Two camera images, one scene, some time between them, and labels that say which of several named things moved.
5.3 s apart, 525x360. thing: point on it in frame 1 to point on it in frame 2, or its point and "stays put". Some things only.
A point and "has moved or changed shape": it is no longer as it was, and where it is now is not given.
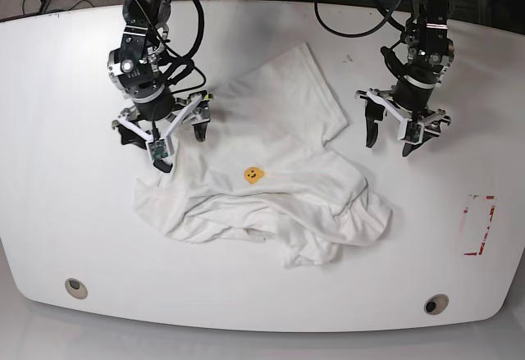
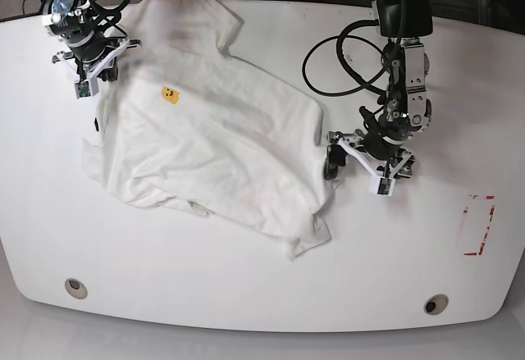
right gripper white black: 416,128 to 383,157
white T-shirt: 265,172 has moved or changed shape
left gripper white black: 195,108 to 89,56
